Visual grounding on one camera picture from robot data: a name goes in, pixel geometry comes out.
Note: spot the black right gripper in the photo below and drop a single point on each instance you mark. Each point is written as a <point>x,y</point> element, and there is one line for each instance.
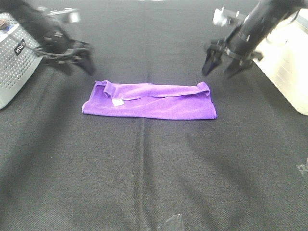
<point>240,45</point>

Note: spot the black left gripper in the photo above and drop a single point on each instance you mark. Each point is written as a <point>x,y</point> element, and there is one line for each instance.
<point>55,44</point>

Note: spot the purple microfibre towel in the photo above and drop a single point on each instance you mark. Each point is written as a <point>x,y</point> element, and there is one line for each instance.
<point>169,102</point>

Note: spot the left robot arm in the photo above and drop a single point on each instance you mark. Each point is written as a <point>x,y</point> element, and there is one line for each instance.
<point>27,17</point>

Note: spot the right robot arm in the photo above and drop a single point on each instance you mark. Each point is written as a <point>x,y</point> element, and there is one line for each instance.
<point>272,12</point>

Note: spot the grey perforated basket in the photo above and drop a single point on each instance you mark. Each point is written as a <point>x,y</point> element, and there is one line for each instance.
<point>18,60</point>

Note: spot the white storage box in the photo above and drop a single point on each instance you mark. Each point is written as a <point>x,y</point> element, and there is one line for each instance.
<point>285,60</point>

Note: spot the black table cloth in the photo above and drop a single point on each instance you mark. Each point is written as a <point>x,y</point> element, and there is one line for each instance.
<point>62,170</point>

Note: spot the clear tape piece right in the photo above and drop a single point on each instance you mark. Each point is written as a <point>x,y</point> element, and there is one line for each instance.
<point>303,168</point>

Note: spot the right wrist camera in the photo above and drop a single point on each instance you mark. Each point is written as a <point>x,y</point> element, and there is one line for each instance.
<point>223,17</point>

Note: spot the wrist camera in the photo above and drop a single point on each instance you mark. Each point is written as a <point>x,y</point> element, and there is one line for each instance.
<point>223,17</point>
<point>66,16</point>

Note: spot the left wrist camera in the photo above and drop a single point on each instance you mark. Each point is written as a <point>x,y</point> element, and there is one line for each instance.
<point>66,16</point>

